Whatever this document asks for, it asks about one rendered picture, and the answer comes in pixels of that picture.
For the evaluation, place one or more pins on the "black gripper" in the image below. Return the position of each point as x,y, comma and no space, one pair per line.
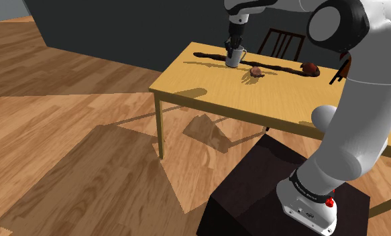
236,32

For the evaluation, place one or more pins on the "grey mug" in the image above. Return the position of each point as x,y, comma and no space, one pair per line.
233,59

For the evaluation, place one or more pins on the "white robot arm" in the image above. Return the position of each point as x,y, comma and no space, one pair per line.
358,124

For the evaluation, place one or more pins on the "small brown round fruit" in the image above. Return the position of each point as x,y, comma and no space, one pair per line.
256,72

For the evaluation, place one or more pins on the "dark wooden chair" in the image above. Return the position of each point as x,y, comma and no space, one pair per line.
345,69
287,33

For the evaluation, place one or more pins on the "light wooden table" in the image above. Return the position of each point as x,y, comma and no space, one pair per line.
280,98

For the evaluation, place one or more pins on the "red-brown round fruit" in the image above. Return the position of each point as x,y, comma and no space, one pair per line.
309,68

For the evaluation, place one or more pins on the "dark robot stand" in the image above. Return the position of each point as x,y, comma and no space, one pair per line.
247,186

